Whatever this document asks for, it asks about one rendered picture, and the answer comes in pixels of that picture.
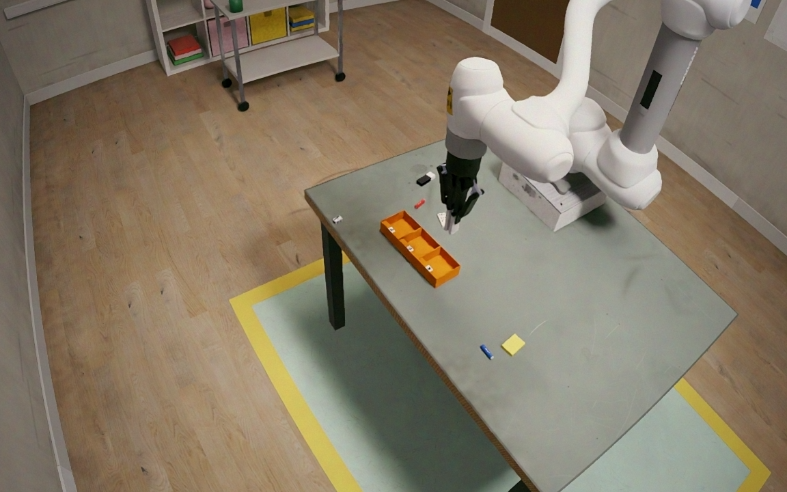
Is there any blue battery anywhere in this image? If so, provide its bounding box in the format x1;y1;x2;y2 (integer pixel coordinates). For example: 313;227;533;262
481;344;494;359

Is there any orange three-compartment tray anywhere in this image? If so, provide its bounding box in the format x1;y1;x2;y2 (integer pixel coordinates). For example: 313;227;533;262
380;210;460;288

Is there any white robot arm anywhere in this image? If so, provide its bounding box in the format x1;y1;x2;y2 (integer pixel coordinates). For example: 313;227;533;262
445;0;751;210

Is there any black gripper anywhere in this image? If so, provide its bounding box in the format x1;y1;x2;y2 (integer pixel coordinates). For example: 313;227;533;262
437;151;484;235

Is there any black and white eraser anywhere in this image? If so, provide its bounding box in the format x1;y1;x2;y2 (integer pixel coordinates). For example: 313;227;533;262
416;172;435;187

